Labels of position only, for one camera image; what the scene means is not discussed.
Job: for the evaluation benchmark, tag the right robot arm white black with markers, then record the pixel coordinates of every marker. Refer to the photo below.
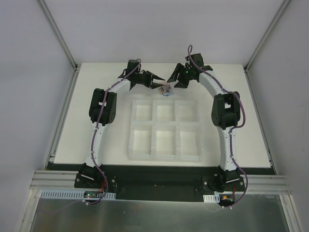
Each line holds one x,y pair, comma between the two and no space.
225,115

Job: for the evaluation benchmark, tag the right aluminium corner post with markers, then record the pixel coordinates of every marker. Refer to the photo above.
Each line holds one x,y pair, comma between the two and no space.
275,19

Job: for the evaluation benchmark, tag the left white cable duct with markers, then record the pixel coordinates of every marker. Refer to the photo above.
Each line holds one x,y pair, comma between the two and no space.
76,195

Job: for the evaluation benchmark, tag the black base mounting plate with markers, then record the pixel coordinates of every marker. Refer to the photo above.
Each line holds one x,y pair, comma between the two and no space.
145,193

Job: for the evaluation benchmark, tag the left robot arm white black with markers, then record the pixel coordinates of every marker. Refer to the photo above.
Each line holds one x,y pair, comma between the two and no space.
102,113

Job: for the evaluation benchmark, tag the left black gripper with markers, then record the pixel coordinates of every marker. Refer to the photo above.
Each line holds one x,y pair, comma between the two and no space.
148,79

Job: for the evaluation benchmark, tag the white cable duct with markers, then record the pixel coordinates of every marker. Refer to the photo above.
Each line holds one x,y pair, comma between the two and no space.
76,195
211,198

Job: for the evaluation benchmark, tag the white six-compartment tray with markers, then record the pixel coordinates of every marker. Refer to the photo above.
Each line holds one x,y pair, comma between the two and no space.
165,130

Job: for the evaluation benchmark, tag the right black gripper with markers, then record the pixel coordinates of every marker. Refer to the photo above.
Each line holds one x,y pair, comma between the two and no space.
178,76

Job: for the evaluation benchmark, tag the aluminium corner post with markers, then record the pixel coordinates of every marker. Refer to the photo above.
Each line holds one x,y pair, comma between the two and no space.
57,33
275,19

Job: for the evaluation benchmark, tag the left aluminium corner post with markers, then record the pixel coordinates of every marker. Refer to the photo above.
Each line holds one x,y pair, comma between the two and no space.
57,33

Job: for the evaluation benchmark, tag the right white cable duct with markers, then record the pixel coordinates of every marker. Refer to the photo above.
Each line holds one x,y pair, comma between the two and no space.
211,198

